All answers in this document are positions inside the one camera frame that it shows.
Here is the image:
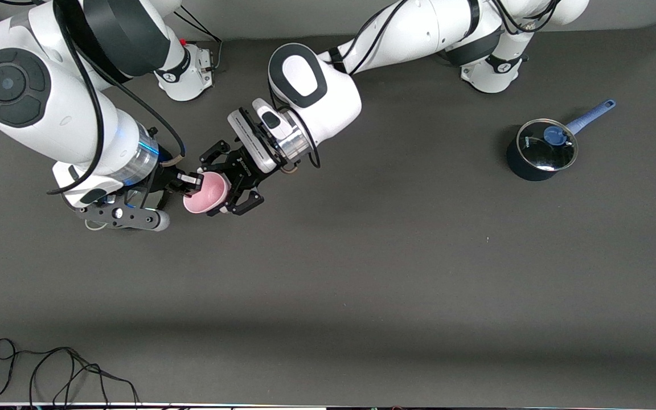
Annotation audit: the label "pink plastic cup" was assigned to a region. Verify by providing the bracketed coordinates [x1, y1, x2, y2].
[183, 171, 231, 216]

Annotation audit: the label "dark grey table cloth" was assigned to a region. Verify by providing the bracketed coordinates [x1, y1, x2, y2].
[0, 20, 656, 408]

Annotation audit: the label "dark blue saucepan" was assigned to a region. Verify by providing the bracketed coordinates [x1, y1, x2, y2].
[506, 99, 617, 182]

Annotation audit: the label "glass lid with blue knob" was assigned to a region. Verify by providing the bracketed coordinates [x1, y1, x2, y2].
[517, 118, 579, 173]

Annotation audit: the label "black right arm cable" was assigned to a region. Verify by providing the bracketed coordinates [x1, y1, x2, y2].
[47, 0, 186, 195]

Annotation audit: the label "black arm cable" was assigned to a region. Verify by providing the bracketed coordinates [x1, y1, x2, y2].
[47, 0, 186, 195]
[334, 0, 562, 77]

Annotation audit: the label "black right arm base cables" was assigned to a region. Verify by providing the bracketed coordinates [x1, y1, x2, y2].
[174, 5, 224, 72]

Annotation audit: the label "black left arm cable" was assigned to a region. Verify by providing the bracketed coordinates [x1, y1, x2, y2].
[334, 0, 562, 77]

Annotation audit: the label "thin black loose cable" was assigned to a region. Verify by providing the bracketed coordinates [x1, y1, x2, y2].
[0, 338, 140, 408]

